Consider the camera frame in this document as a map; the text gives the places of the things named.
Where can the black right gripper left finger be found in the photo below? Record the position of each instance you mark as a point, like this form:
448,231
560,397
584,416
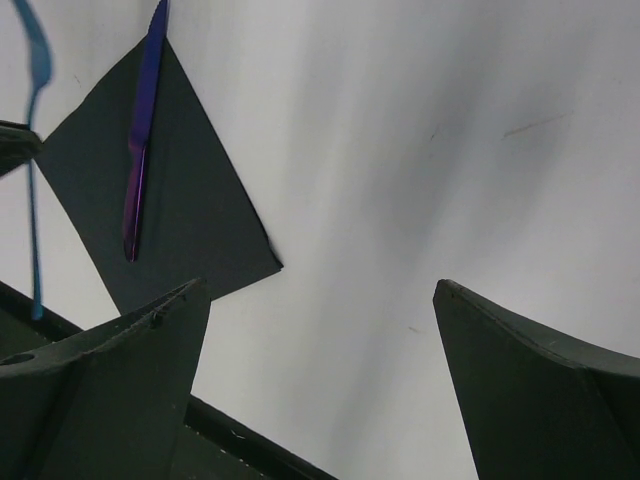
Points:
100,390

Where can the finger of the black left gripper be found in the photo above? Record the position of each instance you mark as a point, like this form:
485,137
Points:
18,145

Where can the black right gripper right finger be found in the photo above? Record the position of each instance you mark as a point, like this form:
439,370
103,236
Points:
537,403

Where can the blue metal fork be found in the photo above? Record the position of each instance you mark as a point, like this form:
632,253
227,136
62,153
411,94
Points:
40,73

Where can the purple blue metal knife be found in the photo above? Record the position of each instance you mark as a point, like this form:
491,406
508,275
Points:
140,129

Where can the black paper napkin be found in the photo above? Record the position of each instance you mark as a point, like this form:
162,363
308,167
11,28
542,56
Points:
198,220

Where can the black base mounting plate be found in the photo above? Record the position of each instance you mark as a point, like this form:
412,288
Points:
150,425

